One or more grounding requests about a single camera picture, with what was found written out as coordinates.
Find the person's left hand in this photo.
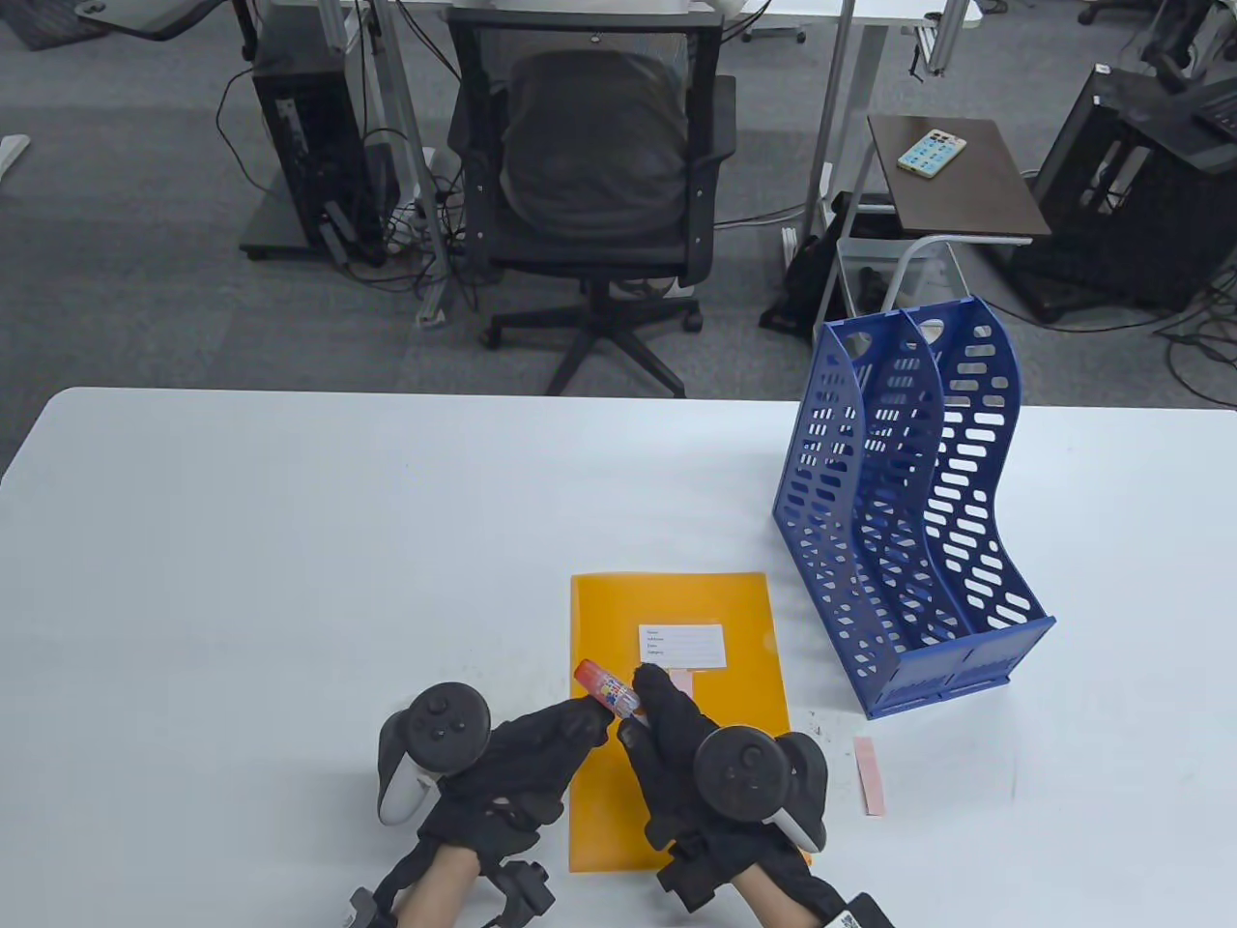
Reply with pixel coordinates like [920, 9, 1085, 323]
[416, 698, 612, 871]

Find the person's right hand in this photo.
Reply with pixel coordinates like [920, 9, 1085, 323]
[618, 663, 830, 871]

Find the red glue stick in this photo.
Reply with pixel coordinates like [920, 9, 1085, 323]
[574, 659, 648, 718]

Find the orange L-shaped folder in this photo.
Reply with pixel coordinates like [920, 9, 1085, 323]
[568, 572, 793, 874]

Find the person's right forearm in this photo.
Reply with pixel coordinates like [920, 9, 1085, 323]
[657, 851, 842, 928]

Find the person's left forearm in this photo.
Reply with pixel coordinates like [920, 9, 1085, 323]
[372, 841, 484, 928]

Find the black right hand controller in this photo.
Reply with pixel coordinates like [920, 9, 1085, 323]
[694, 727, 830, 854]

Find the white paper label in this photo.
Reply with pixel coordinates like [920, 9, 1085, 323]
[638, 624, 728, 671]

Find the blue plastic file rack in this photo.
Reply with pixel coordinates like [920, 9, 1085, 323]
[771, 296, 1057, 721]

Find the black bag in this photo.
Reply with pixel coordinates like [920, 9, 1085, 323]
[759, 191, 902, 339]

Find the black mesh office chair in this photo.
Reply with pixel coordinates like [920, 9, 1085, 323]
[446, 12, 740, 397]

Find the translucent white storage bin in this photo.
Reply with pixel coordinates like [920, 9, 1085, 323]
[836, 235, 971, 320]

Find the brown side table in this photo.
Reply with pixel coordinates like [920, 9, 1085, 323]
[817, 114, 1052, 334]

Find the white background desk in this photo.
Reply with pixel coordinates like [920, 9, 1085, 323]
[720, 0, 982, 291]

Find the light remote control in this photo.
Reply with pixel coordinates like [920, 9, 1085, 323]
[897, 130, 968, 180]

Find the black computer tower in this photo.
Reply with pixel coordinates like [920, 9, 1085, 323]
[249, 43, 399, 264]

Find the black equipment cart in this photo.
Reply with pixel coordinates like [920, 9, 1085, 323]
[1005, 63, 1237, 325]

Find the dark keyboard tray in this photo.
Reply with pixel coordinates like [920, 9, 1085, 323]
[72, 0, 233, 42]

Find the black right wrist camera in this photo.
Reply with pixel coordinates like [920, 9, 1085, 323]
[821, 891, 895, 928]

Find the grey metal desk frame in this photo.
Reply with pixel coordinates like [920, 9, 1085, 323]
[319, 0, 457, 328]

